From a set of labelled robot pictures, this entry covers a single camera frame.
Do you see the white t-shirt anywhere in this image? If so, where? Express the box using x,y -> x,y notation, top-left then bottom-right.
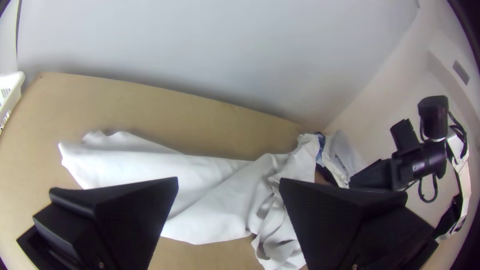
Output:
58,130 -> 323,270

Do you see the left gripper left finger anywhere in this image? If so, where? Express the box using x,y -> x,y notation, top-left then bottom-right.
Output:
32,176 -> 179,270

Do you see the white laundry basket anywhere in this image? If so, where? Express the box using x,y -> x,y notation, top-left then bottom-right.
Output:
0,71 -> 26,134

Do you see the pile of folded clothes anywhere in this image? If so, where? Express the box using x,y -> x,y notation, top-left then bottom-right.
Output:
314,130 -> 370,188

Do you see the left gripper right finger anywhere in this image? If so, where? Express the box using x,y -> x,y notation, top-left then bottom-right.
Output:
278,178 -> 439,270

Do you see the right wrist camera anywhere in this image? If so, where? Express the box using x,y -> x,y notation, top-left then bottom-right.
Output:
389,118 -> 422,155

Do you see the black cable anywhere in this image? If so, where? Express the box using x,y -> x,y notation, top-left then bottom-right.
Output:
417,173 -> 440,204

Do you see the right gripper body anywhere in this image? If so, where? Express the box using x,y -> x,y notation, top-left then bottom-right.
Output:
348,153 -> 415,191

